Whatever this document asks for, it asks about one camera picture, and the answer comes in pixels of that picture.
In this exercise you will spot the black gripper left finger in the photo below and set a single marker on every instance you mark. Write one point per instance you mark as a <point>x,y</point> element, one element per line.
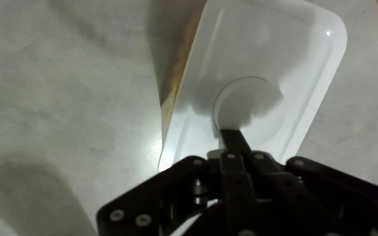
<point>212,195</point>

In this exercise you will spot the white container lid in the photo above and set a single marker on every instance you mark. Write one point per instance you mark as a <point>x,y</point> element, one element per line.
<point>261,67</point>

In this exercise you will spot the clear plastic container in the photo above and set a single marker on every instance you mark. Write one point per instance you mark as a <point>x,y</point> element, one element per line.
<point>170,87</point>

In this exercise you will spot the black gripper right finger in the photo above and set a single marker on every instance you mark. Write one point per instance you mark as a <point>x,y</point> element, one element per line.
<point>300,197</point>

